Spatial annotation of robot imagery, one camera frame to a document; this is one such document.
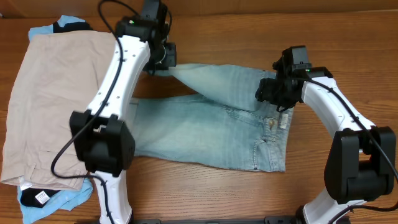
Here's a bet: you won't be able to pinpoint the beige folded shorts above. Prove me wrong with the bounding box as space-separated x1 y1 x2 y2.
1 30 116 190

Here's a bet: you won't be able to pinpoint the black garment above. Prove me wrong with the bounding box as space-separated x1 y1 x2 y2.
20 21 92 208

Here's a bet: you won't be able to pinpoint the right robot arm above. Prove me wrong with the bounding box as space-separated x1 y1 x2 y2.
256 67 397 223

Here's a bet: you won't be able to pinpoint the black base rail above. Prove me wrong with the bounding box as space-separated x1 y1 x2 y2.
74 215 352 224

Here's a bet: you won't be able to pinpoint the light blue garment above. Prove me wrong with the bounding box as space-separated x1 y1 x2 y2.
17 15 93 224

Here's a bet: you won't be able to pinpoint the light blue denim shorts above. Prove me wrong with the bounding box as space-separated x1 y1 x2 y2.
126 63 293 172

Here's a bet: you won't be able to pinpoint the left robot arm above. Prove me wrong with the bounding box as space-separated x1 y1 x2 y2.
69 16 176 223

